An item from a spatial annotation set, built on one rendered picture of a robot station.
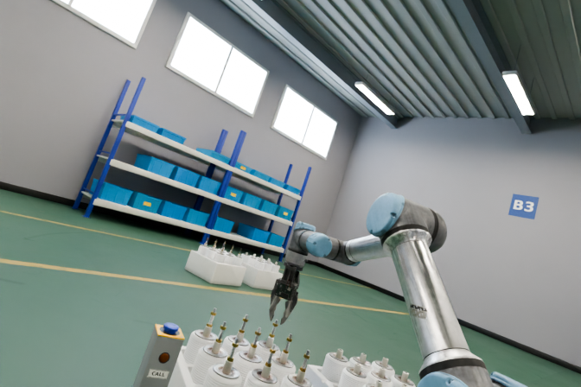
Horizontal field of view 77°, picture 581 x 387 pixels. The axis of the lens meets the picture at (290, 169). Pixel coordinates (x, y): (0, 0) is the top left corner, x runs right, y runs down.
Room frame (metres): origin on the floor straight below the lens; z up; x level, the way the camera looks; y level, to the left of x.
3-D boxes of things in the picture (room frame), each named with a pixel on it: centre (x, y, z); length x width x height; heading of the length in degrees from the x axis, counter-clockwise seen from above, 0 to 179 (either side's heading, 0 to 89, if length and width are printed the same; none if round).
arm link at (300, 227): (1.35, -0.12, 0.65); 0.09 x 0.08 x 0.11; 23
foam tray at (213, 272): (3.55, 0.37, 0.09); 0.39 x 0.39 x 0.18; 50
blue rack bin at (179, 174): (5.64, 1.59, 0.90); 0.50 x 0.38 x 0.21; 42
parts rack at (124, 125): (6.14, 1.13, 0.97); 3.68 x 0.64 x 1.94; 133
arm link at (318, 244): (1.26, -0.18, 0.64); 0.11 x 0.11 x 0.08; 23
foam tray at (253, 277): (3.98, -0.01, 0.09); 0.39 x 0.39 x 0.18; 46
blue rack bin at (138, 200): (5.34, 1.91, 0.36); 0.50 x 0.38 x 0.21; 44
